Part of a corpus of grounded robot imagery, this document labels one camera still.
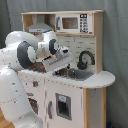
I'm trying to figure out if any toy oven door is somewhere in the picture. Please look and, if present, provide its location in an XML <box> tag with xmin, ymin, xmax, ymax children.
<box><xmin>27</xmin><ymin>93</ymin><xmax>38</xmax><ymax>114</ymax></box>

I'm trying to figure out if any black toy stovetop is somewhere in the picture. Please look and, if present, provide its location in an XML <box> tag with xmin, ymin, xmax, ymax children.
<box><xmin>30</xmin><ymin>64</ymin><xmax>46</xmax><ymax>73</ymax></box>

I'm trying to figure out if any grey range hood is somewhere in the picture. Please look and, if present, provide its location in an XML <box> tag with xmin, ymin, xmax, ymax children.
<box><xmin>26</xmin><ymin>14</ymin><xmax>55</xmax><ymax>33</ymax></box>

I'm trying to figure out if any red right stove knob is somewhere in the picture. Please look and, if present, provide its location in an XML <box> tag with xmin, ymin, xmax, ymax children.
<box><xmin>32</xmin><ymin>81</ymin><xmax>39</xmax><ymax>87</ymax></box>

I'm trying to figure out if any black toy faucet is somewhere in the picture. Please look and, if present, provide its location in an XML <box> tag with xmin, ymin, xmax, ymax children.
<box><xmin>77</xmin><ymin>50</ymin><xmax>95</xmax><ymax>70</ymax></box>

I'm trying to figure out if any toy microwave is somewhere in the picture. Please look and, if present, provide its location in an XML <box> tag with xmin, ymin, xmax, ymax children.
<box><xmin>56</xmin><ymin>13</ymin><xmax>93</xmax><ymax>34</ymax></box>

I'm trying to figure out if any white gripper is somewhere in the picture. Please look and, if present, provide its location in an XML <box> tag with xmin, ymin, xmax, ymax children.
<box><xmin>42</xmin><ymin>46</ymin><xmax>74</xmax><ymax>72</ymax></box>

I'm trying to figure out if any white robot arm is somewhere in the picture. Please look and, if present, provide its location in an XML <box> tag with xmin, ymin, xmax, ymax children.
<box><xmin>0</xmin><ymin>30</ymin><xmax>73</xmax><ymax>128</ymax></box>

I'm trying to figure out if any small metal pot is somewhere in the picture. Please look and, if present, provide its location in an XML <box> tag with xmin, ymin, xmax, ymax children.
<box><xmin>66</xmin><ymin>69</ymin><xmax>76</xmax><ymax>78</ymax></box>

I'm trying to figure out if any wooden toy kitchen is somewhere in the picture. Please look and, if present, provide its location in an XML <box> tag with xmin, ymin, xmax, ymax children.
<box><xmin>19</xmin><ymin>10</ymin><xmax>115</xmax><ymax>128</ymax></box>

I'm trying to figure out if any white cabinet door with dispenser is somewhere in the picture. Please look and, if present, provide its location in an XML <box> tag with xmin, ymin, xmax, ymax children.
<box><xmin>46</xmin><ymin>80</ymin><xmax>83</xmax><ymax>128</ymax></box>

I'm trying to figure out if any grey toy sink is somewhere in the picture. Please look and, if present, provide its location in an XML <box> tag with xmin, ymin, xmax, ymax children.
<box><xmin>53</xmin><ymin>68</ymin><xmax>93</xmax><ymax>81</ymax></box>

